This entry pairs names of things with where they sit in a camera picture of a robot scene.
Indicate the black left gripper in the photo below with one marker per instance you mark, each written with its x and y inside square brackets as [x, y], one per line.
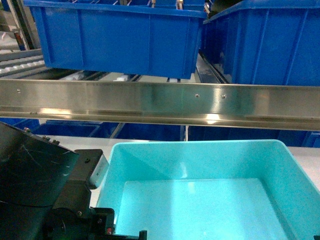
[72, 217]

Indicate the teal plastic bin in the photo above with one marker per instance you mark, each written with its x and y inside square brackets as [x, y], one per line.
[210, 190]

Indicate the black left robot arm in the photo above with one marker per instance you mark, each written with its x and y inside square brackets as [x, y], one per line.
[46, 189]

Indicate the roller conveyor track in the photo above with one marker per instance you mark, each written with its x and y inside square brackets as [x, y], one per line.
[21, 62]

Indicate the blue bin upper left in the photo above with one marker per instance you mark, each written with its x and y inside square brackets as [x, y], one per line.
[144, 37]

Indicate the blue bin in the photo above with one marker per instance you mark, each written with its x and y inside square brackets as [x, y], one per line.
[265, 42]
[144, 37]

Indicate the blue bin upper right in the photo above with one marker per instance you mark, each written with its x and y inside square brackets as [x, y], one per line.
[265, 42]

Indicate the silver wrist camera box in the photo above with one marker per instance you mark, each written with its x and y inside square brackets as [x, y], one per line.
[99, 172]

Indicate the stainless steel shelf rail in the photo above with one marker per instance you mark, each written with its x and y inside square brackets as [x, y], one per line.
[198, 104]

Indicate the blue bins under rail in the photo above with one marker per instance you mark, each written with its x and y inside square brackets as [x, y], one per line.
[158, 132]

